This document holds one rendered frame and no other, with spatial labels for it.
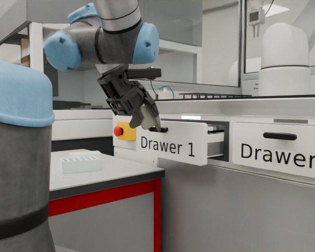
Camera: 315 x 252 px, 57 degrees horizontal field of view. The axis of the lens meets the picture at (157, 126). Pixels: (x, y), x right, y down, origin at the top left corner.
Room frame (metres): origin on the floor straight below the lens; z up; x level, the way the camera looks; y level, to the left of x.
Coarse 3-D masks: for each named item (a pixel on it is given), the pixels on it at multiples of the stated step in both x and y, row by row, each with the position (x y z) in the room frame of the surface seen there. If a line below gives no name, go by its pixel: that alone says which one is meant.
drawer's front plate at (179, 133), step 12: (144, 132) 0.92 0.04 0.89; (156, 132) 0.88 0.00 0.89; (168, 132) 0.83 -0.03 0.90; (180, 132) 0.80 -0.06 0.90; (192, 132) 0.76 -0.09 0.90; (204, 132) 0.74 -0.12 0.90; (144, 144) 0.92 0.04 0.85; (168, 144) 0.83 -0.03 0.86; (192, 144) 0.76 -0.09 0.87; (204, 144) 0.74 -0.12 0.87; (156, 156) 0.88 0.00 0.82; (168, 156) 0.83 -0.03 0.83; (180, 156) 0.80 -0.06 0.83; (192, 156) 0.76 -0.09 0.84; (204, 156) 0.74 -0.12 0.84
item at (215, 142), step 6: (222, 132) 1.12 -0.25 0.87; (210, 138) 0.78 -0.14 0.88; (216, 138) 0.80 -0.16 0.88; (222, 138) 0.82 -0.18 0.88; (210, 144) 0.78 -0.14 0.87; (216, 144) 0.79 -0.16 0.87; (222, 144) 0.81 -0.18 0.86; (210, 150) 0.78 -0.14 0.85; (216, 150) 0.79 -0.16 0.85; (222, 150) 0.81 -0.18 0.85; (210, 156) 0.78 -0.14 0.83
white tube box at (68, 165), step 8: (64, 160) 0.94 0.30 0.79; (72, 160) 0.94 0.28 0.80; (80, 160) 0.92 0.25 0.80; (88, 160) 0.93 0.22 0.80; (96, 160) 0.95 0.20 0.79; (64, 168) 0.90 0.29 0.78; (72, 168) 0.91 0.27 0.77; (80, 168) 0.92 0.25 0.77; (88, 168) 0.93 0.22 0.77; (96, 168) 0.94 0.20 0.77
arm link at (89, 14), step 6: (84, 6) 0.65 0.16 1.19; (90, 6) 0.66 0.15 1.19; (72, 12) 0.65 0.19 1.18; (78, 12) 0.65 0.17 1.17; (84, 12) 0.65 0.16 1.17; (90, 12) 0.66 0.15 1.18; (72, 18) 0.66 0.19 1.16; (78, 18) 0.65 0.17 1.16; (84, 18) 0.65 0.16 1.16; (90, 18) 0.66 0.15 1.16; (96, 18) 0.66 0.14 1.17; (96, 24) 0.66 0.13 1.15
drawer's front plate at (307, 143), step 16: (240, 128) 0.75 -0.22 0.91; (256, 128) 0.72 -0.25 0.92; (272, 128) 0.68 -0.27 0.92; (288, 128) 0.66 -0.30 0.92; (304, 128) 0.63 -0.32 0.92; (240, 144) 0.75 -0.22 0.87; (256, 144) 0.72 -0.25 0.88; (272, 144) 0.68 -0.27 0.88; (288, 144) 0.65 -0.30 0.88; (304, 144) 0.63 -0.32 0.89; (240, 160) 0.75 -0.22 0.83; (256, 160) 0.72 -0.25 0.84; (272, 160) 0.68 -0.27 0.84; (288, 160) 0.65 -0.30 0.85
